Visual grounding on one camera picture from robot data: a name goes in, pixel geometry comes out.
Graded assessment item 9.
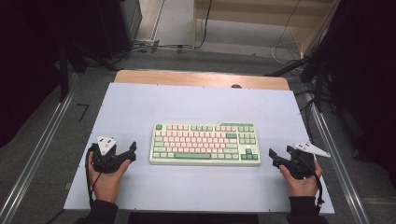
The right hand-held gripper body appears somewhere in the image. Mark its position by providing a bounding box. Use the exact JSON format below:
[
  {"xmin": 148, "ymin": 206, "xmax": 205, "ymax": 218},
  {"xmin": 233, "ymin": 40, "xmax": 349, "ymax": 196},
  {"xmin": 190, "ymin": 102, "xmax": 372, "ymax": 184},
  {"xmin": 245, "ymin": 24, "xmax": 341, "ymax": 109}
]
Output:
[{"xmin": 287, "ymin": 141, "xmax": 332, "ymax": 180}]

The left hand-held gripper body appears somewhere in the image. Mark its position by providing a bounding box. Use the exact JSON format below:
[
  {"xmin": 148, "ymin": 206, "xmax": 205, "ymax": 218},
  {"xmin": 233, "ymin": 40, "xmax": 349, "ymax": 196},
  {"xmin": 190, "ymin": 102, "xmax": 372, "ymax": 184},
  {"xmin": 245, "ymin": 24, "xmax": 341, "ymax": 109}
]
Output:
[{"xmin": 92, "ymin": 135, "xmax": 125, "ymax": 174}]

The green and pink keyboard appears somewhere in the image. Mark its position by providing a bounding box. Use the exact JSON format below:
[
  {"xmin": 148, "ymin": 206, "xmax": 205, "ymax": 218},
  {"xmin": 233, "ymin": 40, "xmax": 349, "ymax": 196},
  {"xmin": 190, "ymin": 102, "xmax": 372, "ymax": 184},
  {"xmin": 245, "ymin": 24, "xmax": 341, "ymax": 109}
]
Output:
[{"xmin": 148, "ymin": 121, "xmax": 262, "ymax": 166}]

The person's right hand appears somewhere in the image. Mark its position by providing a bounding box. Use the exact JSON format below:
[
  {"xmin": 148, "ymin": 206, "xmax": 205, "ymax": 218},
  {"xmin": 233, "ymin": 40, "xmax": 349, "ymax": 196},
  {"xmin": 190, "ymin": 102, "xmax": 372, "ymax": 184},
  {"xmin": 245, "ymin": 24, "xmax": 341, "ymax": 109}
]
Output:
[{"xmin": 278, "ymin": 160, "xmax": 324, "ymax": 198}]

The person's left hand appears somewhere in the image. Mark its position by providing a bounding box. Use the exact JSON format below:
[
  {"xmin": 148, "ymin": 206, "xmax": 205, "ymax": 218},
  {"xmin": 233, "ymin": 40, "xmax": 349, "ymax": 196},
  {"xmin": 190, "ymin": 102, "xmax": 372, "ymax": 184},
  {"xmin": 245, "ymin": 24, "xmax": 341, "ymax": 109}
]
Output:
[{"xmin": 88, "ymin": 152, "xmax": 132, "ymax": 204}]

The white table board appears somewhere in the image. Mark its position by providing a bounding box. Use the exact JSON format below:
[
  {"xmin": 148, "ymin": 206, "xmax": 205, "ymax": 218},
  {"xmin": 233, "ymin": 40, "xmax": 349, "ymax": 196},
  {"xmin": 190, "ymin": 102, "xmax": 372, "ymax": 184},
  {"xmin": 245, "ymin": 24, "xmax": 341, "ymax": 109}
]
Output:
[{"xmin": 64, "ymin": 82, "xmax": 335, "ymax": 215}]

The black metal stand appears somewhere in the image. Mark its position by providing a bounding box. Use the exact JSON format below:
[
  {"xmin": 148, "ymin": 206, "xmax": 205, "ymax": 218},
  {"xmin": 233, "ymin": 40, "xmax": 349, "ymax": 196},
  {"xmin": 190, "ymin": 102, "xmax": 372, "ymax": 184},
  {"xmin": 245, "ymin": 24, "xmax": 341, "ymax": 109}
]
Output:
[
  {"xmin": 59, "ymin": 43, "xmax": 120, "ymax": 102},
  {"xmin": 264, "ymin": 46, "xmax": 331, "ymax": 113}
]

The grey power strip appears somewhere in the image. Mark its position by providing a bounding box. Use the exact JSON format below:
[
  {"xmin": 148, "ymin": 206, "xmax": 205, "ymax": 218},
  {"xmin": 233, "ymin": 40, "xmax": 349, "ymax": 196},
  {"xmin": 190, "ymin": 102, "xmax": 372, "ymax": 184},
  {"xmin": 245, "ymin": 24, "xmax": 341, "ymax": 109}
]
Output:
[{"xmin": 134, "ymin": 38, "xmax": 162, "ymax": 52}]

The black curtain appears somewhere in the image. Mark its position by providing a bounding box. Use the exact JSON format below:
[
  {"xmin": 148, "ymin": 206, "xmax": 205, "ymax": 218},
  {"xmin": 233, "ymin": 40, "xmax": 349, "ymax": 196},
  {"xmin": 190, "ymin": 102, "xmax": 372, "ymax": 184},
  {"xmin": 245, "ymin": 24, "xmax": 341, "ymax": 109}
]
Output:
[
  {"xmin": 326, "ymin": 0, "xmax": 396, "ymax": 188},
  {"xmin": 0, "ymin": 0, "xmax": 104, "ymax": 147}
]

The dark cabinet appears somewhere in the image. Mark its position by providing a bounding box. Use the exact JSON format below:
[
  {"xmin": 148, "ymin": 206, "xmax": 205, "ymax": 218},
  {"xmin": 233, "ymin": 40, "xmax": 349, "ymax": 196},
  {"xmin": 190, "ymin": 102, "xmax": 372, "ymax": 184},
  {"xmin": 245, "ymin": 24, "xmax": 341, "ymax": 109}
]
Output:
[{"xmin": 96, "ymin": 0, "xmax": 144, "ymax": 59}]

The light wooden shelf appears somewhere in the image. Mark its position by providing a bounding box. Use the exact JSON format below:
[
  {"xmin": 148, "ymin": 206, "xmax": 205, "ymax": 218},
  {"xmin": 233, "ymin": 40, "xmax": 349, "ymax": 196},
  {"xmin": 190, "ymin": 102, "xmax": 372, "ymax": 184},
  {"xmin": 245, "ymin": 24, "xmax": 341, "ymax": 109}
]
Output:
[{"xmin": 191, "ymin": 0, "xmax": 340, "ymax": 57}]

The left hand-held gripper black cable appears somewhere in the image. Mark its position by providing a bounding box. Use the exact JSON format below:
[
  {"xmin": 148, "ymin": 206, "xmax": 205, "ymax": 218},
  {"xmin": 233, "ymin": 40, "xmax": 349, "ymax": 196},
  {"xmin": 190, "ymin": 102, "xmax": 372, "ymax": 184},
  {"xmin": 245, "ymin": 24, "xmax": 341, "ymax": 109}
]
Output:
[{"xmin": 84, "ymin": 144, "xmax": 104, "ymax": 208}]

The hand-held gripper black cable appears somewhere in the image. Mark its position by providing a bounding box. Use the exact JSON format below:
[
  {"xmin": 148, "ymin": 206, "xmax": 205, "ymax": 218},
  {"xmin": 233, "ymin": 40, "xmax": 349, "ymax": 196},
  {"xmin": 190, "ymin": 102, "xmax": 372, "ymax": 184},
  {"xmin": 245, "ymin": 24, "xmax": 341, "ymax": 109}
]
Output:
[
  {"xmin": 298, "ymin": 152, "xmax": 325, "ymax": 208},
  {"xmin": 84, "ymin": 144, "xmax": 104, "ymax": 208}
]

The right hand-held gripper black cable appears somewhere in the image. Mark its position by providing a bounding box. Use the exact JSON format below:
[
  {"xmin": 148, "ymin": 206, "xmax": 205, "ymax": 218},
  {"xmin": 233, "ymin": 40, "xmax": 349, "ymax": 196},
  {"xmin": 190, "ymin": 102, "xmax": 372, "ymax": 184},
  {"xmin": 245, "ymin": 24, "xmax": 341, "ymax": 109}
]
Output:
[{"xmin": 298, "ymin": 152, "xmax": 325, "ymax": 208}]

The aluminium floor rail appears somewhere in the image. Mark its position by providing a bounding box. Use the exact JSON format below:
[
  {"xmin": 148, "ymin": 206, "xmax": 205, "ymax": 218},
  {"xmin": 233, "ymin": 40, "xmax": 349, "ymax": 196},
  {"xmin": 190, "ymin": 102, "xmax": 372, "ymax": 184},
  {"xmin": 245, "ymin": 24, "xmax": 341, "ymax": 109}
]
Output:
[
  {"xmin": 0, "ymin": 90, "xmax": 76, "ymax": 224},
  {"xmin": 306, "ymin": 92, "xmax": 372, "ymax": 224}
]

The white looped cable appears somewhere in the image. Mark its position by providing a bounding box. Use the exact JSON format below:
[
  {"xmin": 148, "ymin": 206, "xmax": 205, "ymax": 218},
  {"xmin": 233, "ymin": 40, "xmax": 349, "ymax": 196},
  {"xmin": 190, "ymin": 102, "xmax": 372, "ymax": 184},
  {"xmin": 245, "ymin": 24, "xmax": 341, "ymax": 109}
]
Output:
[{"xmin": 271, "ymin": 40, "xmax": 304, "ymax": 68}]

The black floor cable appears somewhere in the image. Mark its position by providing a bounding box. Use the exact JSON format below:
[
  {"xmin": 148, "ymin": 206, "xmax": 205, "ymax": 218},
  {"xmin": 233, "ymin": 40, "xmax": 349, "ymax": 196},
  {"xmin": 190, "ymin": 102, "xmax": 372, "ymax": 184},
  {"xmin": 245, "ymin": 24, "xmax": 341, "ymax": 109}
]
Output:
[{"xmin": 111, "ymin": 43, "xmax": 194, "ymax": 63}]

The thin dark hanging cable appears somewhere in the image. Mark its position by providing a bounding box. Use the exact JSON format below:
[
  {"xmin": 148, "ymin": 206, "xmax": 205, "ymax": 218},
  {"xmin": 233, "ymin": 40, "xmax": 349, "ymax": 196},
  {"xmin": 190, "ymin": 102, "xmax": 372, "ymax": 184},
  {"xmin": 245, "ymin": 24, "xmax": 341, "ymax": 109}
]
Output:
[{"xmin": 276, "ymin": 0, "xmax": 303, "ymax": 48}]

